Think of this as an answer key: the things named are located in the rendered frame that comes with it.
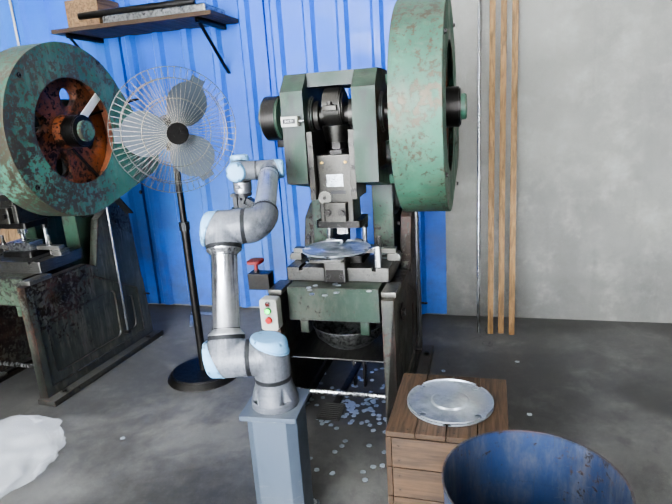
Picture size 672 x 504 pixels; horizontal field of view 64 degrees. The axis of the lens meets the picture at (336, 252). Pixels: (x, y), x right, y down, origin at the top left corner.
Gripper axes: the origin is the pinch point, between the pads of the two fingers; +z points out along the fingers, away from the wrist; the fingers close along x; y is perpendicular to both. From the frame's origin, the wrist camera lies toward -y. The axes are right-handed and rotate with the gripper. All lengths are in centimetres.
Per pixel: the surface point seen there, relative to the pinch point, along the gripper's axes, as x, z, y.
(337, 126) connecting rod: -17, -44, -35
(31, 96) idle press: -1, -64, 99
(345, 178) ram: -14.6, -22.6, -37.7
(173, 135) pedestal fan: -21, -44, 44
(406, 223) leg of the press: -48, 4, -58
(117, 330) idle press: -53, 69, 119
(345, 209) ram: -11.6, -10.1, -37.7
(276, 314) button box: 12.2, 28.0, -12.5
